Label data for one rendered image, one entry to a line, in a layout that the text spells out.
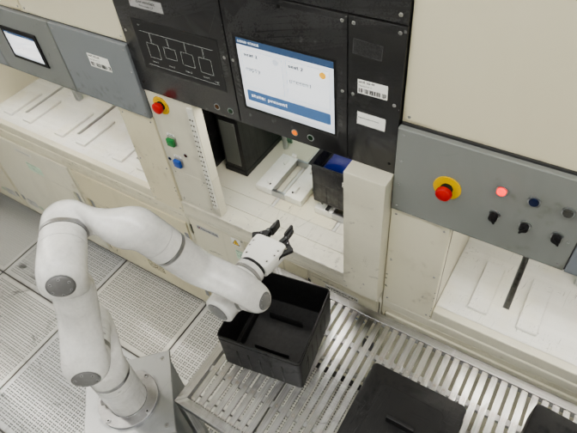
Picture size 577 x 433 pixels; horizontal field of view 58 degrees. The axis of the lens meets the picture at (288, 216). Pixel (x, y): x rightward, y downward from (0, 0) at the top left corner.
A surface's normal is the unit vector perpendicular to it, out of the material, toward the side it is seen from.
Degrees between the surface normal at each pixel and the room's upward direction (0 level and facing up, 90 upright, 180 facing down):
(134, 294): 0
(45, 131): 0
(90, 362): 65
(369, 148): 90
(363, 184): 90
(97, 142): 0
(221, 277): 29
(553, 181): 90
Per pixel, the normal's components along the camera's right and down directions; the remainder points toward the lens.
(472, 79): -0.53, 0.66
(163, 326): -0.08, -0.66
